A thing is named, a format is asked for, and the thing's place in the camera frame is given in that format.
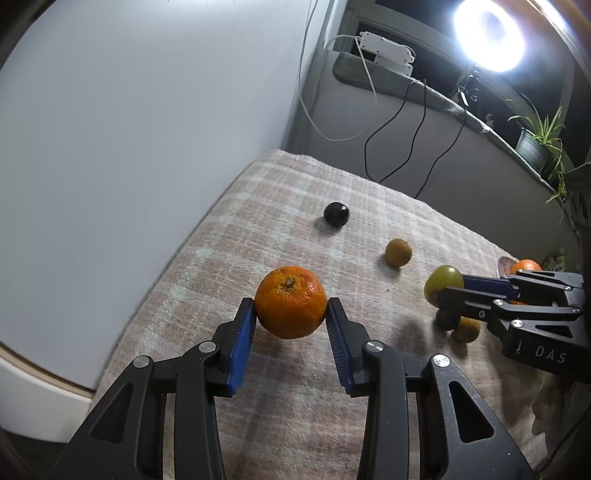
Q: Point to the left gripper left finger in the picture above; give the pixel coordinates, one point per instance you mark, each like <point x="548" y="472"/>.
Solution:
<point x="123" y="435"/>

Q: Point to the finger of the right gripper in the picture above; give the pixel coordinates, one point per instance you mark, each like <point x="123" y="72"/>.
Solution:
<point x="467" y="303"/>
<point x="500" y="287"/>

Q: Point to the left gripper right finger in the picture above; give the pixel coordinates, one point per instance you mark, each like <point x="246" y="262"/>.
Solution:
<point x="460" y="437"/>

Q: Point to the dark plum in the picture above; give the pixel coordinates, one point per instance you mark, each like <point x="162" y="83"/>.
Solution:
<point x="336" y="214"/>
<point x="446" y="320"/>

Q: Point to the large orange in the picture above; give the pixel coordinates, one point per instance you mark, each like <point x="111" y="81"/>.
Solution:
<point x="526" y="265"/>

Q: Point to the small mandarin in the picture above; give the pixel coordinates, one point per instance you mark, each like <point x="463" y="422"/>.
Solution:
<point x="290" y="302"/>

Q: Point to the white round board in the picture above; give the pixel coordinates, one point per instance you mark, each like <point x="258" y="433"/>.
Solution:
<point x="37" y="404"/>

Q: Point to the pink plaid tablecloth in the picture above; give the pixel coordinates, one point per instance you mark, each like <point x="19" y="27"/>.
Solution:
<point x="291" y="419"/>

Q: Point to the potted spider plant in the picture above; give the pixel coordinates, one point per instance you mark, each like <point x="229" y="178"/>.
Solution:
<point x="541" y="146"/>

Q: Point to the white power strip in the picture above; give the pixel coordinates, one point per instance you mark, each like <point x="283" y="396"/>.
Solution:
<point x="389" y="54"/>

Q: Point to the grey green sill cloth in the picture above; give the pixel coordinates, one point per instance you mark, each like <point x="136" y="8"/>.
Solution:
<point x="358" y="72"/>

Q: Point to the bright ring lamp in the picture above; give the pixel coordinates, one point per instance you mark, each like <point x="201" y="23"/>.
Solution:
<point x="488" y="35"/>

